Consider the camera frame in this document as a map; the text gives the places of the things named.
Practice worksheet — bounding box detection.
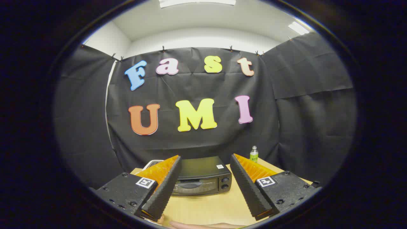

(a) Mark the wide ceiling light panel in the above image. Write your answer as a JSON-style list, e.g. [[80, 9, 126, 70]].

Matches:
[[158, 0, 236, 8]]

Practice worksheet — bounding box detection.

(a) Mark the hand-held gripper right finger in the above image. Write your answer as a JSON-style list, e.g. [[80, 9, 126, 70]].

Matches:
[[230, 154, 321, 221]]

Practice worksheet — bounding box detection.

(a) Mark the small ceiling light panel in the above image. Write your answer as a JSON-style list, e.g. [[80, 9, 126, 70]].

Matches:
[[288, 21, 309, 35]]

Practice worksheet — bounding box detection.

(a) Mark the white pop-up toaster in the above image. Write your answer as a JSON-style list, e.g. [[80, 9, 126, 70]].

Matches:
[[142, 160, 164, 170]]

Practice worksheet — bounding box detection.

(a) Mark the black toaster oven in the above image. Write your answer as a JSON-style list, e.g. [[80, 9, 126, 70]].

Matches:
[[172, 156, 232, 196]]

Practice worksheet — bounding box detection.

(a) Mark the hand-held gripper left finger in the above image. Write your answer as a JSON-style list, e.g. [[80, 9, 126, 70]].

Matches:
[[94, 155, 183, 223]]

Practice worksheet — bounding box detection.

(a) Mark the black backdrop cloth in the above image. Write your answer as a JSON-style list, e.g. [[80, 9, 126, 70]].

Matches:
[[54, 32, 358, 191]]

